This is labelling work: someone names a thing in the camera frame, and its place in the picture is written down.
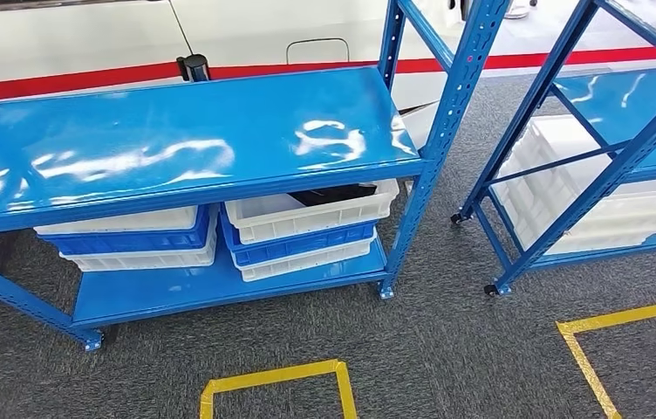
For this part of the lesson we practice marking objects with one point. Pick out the long black plastic part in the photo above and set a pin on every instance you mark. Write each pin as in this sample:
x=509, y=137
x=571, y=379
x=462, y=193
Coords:
x=334, y=195

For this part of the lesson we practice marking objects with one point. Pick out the blue metal shelf rack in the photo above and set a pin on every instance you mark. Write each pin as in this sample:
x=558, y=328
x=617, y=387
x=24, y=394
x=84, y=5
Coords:
x=189, y=133
x=611, y=173

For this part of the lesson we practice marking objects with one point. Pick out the black caster wheel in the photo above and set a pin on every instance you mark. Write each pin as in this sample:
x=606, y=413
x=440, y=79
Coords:
x=456, y=219
x=490, y=290

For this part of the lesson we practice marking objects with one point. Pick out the yellow floor tape square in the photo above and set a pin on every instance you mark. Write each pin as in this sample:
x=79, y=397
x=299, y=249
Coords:
x=270, y=376
x=582, y=358

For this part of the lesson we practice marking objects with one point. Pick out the black stanchion post top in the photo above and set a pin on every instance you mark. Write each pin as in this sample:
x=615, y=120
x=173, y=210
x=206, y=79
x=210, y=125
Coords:
x=195, y=68

